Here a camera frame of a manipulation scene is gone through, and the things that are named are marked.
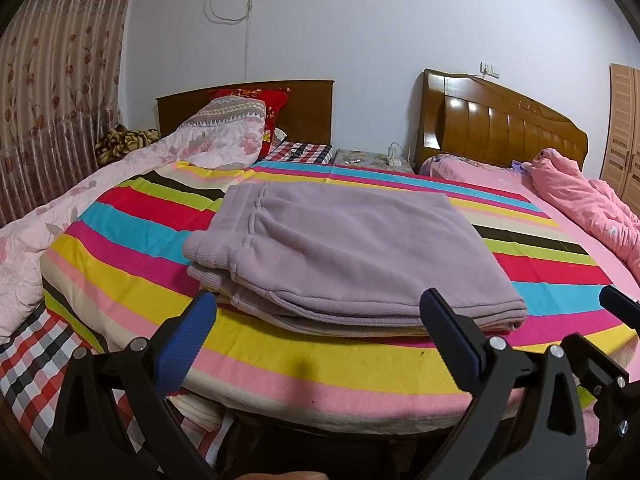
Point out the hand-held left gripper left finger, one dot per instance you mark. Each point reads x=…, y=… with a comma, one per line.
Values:
x=187, y=340

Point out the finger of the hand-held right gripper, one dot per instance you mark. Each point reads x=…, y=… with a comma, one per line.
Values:
x=622, y=307
x=595, y=365

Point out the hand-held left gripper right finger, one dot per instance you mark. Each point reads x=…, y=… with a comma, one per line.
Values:
x=452, y=340

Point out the purple pants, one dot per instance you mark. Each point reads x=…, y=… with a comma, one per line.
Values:
x=350, y=240

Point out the person's left hand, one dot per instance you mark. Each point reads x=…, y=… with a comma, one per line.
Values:
x=285, y=476

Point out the striped blanket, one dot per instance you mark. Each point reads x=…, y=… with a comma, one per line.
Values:
x=300, y=375

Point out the red plaid bed sheet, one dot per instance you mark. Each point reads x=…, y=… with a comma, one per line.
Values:
x=30, y=360

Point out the light wooden wardrobe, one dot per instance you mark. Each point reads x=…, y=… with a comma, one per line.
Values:
x=622, y=135

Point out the small purple cloth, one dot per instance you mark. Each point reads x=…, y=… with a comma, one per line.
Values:
x=520, y=167

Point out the pink floral quilt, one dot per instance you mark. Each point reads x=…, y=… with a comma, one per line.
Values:
x=100, y=185

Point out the white power strip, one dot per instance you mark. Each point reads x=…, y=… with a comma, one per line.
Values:
x=393, y=160

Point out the nightstand with floral cover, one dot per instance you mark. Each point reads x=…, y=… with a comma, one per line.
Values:
x=370, y=160

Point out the yellow black blanket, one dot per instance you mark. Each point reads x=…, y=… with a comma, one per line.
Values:
x=125, y=142

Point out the light wooden headboard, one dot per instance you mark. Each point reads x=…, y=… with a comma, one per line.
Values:
x=500, y=125

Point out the white floral pillow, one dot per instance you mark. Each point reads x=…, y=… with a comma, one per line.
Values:
x=279, y=135

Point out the red pillow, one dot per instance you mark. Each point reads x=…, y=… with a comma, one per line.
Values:
x=272, y=105

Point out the dark wooden headboard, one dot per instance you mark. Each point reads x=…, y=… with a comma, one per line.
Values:
x=310, y=110

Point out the floral curtain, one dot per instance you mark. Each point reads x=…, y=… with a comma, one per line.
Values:
x=60, y=85

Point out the white wall socket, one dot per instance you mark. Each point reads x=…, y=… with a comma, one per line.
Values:
x=490, y=69

